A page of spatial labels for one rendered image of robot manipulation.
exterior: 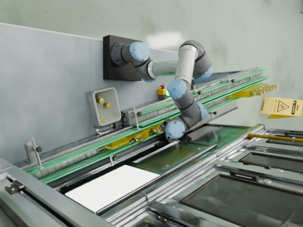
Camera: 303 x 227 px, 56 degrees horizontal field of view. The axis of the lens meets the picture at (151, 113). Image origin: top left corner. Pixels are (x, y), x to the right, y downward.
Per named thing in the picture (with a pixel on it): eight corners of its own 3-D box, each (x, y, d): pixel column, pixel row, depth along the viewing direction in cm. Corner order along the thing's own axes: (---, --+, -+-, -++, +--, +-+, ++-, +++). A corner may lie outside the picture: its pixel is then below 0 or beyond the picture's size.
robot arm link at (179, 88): (196, 26, 141) (185, 85, 106) (204, 44, 147) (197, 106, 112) (176, 35, 147) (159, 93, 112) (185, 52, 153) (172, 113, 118)
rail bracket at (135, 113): (130, 129, 186) (141, 131, 177) (125, 104, 183) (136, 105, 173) (133, 128, 188) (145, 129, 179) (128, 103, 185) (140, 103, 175)
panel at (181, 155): (61, 199, 147) (94, 220, 121) (60, 194, 146) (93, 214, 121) (178, 142, 203) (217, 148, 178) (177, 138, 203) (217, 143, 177)
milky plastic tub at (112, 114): (93, 126, 183) (100, 127, 176) (85, 92, 178) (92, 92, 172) (115, 118, 194) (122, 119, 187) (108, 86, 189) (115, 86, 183)
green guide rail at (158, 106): (132, 115, 187) (140, 115, 181) (132, 113, 187) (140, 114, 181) (261, 70, 297) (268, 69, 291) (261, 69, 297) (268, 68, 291)
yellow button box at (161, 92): (158, 98, 220) (164, 98, 214) (156, 88, 218) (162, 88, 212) (164, 96, 224) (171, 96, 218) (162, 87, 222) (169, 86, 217)
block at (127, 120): (123, 126, 191) (129, 126, 186) (120, 112, 189) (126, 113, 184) (127, 124, 193) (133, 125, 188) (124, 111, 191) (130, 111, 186)
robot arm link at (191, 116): (200, 98, 114) (179, 115, 114) (211, 117, 120) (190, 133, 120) (191, 92, 121) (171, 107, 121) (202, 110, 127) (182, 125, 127)
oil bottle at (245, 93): (231, 97, 263) (260, 97, 242) (231, 91, 262) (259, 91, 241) (235, 96, 267) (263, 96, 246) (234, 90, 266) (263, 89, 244)
